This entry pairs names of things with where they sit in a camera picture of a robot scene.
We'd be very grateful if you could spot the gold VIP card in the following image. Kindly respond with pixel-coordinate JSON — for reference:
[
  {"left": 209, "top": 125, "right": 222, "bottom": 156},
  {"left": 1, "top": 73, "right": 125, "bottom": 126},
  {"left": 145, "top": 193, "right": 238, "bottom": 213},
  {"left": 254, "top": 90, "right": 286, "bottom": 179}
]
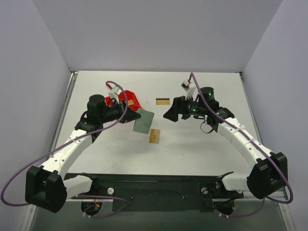
[{"left": 149, "top": 129, "right": 160, "bottom": 144}]

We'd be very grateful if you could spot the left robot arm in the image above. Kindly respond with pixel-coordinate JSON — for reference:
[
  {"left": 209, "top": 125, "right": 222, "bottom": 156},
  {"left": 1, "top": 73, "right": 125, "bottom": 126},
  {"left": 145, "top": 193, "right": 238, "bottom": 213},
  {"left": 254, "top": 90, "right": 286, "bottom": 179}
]
[{"left": 25, "top": 92, "right": 141, "bottom": 213}]

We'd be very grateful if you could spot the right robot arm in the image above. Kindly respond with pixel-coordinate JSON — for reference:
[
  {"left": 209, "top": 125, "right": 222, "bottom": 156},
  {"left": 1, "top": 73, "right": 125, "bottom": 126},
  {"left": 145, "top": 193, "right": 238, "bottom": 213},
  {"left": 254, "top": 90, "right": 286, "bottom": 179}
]
[{"left": 163, "top": 87, "right": 288, "bottom": 199}]

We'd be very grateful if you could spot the gold card with magnetic stripe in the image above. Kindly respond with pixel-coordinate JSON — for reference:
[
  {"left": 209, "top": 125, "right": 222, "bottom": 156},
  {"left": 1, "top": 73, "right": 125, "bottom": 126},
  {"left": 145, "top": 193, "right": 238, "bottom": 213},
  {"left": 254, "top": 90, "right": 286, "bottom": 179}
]
[{"left": 155, "top": 98, "right": 170, "bottom": 105}]

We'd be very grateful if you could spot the red plastic bin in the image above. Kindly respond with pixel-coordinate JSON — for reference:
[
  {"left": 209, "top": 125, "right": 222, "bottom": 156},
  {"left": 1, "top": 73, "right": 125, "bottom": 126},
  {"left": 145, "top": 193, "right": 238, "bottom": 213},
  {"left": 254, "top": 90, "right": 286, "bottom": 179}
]
[{"left": 105, "top": 90, "right": 141, "bottom": 112}]

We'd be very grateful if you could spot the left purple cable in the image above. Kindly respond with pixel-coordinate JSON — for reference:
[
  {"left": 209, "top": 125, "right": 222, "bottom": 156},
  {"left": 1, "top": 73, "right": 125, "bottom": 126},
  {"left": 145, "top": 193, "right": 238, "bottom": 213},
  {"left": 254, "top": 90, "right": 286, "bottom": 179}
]
[{"left": 0, "top": 80, "right": 129, "bottom": 218}]

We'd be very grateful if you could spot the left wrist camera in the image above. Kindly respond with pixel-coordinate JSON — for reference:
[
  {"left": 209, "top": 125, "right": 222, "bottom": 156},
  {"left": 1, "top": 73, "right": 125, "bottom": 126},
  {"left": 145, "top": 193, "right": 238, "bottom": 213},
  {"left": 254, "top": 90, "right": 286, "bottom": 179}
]
[{"left": 108, "top": 86, "right": 122, "bottom": 103}]

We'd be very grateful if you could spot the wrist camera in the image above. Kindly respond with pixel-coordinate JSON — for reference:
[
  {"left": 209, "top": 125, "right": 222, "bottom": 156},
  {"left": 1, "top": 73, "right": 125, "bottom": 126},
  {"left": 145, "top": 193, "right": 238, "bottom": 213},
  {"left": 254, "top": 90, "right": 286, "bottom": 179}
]
[
  {"left": 108, "top": 86, "right": 122, "bottom": 103},
  {"left": 181, "top": 80, "right": 196, "bottom": 100}
]

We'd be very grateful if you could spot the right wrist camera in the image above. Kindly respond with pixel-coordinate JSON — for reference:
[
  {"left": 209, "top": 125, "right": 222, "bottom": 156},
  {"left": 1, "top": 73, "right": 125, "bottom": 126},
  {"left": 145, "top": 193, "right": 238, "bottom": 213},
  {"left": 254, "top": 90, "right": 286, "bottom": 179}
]
[{"left": 181, "top": 80, "right": 196, "bottom": 100}]

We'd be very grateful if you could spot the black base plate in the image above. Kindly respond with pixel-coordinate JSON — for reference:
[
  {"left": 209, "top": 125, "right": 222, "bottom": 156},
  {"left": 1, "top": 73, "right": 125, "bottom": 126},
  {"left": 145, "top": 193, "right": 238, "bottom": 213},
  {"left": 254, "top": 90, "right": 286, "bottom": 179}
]
[{"left": 86, "top": 174, "right": 244, "bottom": 212}]

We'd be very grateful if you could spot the aluminium frame rail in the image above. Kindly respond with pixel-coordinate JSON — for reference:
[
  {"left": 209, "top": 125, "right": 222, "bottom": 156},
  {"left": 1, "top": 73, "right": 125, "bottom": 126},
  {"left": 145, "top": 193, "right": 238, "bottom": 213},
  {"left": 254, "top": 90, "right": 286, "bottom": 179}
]
[{"left": 28, "top": 180, "right": 289, "bottom": 203}]

